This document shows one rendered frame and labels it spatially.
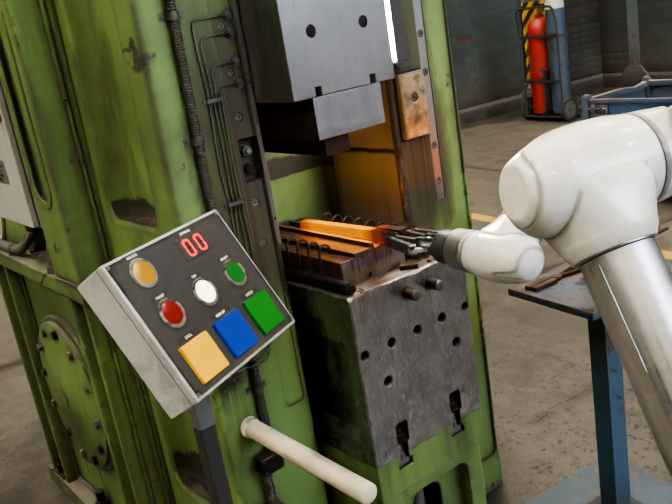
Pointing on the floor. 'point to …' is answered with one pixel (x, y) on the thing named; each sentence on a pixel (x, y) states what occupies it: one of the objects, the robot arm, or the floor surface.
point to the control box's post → (210, 452)
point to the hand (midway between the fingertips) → (392, 235)
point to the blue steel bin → (628, 99)
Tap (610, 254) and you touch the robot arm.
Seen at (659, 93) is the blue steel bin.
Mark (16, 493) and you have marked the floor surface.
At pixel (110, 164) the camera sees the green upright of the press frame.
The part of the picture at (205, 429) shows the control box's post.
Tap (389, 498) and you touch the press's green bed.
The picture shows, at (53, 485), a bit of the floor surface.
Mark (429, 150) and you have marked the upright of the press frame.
